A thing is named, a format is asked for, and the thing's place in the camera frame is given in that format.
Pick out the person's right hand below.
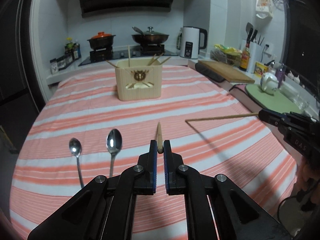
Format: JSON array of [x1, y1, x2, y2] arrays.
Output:
[[296, 157, 319, 191]]

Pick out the green mat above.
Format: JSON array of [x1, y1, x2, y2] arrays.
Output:
[[245, 84, 302, 114]]

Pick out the large steel spoon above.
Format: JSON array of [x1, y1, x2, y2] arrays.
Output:
[[106, 129, 123, 178]]

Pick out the white teapot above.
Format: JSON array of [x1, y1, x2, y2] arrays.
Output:
[[260, 73, 278, 95]]

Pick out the purple bottle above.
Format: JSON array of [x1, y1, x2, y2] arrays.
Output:
[[275, 63, 286, 89]]

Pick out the small steel spoon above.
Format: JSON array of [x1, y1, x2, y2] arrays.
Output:
[[69, 138, 84, 188]]

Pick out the yellow instant noodle cup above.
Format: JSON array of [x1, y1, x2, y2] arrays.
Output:
[[254, 62, 268, 77]]

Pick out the pink white striped cloth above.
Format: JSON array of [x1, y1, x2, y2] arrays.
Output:
[[10, 66, 297, 238]]

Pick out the brown sauce bottle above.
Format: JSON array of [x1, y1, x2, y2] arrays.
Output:
[[239, 41, 250, 71]]

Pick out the white knife block holder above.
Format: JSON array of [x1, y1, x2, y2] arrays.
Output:
[[241, 40, 263, 73]]

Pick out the cream utensil holder box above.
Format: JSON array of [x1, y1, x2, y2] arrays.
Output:
[[115, 58, 163, 101]]

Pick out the wooden cutting board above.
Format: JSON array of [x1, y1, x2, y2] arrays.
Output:
[[198, 60, 255, 83]]

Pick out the yellow snack bag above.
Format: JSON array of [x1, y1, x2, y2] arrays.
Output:
[[214, 44, 242, 56]]

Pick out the black gas stove top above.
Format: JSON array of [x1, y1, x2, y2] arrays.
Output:
[[79, 44, 178, 67]]

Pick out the hanging paper bag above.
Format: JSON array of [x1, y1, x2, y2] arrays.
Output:
[[255, 0, 273, 20]]

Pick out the white electric kettle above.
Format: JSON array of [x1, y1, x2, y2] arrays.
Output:
[[180, 27, 208, 59]]

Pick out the oil bottle behind kettle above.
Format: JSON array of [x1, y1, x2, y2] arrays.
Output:
[[176, 28, 183, 50]]

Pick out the black wok with glass lid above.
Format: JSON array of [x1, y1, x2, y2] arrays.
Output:
[[132, 27, 169, 45]]

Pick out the black pot with orange lid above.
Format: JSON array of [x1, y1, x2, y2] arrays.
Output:
[[88, 32, 115, 50]]

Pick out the black refrigerator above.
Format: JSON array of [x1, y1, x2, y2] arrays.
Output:
[[1, 0, 45, 154]]

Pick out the condiment bottles group corner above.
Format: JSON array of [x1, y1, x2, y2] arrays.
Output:
[[65, 37, 81, 60]]

